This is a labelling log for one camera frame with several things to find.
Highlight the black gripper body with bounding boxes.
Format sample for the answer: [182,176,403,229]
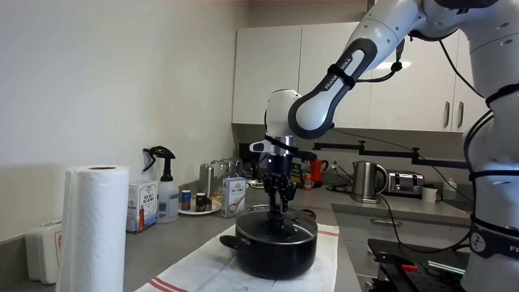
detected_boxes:
[263,153,299,192]

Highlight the glass pot lid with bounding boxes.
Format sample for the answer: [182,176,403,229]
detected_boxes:
[236,207,320,247]

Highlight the red moka pot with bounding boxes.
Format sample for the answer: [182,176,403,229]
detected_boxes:
[309,158,332,189]

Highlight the black cooking pot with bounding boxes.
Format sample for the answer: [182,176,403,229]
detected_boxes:
[218,208,320,283]

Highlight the black coffee machine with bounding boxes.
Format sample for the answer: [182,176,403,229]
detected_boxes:
[237,142,265,181]

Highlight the white carton orange print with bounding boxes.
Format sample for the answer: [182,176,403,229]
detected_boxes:
[221,176,249,221]

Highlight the steel grinder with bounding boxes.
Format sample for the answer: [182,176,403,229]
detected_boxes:
[215,158,236,182]
[199,161,218,200]

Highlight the white plate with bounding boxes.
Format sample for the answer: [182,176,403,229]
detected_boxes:
[177,200,225,218]

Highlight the small dark jar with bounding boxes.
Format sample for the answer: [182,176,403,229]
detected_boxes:
[195,190,210,215]

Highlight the steel electric kettle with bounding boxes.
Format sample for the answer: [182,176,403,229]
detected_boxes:
[351,160,392,207]

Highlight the small jar blue label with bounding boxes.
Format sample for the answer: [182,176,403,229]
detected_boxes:
[181,187,194,213]

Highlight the white cabinet door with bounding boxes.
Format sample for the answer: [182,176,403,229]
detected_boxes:
[346,31,460,134]
[231,25,304,129]
[296,22,377,130]
[452,31,492,137]

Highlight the white towel red stripes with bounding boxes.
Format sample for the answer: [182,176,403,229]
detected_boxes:
[134,221,341,292]

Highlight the clear spray bottle black nozzle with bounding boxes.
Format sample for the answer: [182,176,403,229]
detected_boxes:
[142,145,182,226]

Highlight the steel toaster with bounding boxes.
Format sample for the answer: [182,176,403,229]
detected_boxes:
[385,169,427,199]

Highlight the white carton red print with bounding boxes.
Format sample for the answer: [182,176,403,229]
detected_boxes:
[127,181,161,236]

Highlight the white cup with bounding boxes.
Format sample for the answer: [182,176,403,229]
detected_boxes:
[421,186,440,205]

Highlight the black perforated work table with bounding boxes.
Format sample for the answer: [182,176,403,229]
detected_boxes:
[366,237,474,292]

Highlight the clear soap bottle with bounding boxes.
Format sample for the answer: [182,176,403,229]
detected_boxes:
[442,177,460,203]

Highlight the white paper towel roll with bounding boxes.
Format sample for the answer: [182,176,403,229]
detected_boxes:
[56,164,132,292]

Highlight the white first aid box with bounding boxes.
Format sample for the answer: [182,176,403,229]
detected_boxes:
[25,221,66,288]

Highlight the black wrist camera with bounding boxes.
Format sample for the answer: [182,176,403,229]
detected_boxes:
[247,139,319,163]

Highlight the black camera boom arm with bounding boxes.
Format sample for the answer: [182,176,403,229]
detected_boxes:
[312,140,474,171]

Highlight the black kettle cable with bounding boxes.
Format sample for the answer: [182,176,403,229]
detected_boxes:
[377,194,474,254]

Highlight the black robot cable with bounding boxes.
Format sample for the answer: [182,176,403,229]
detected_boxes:
[356,36,495,181]

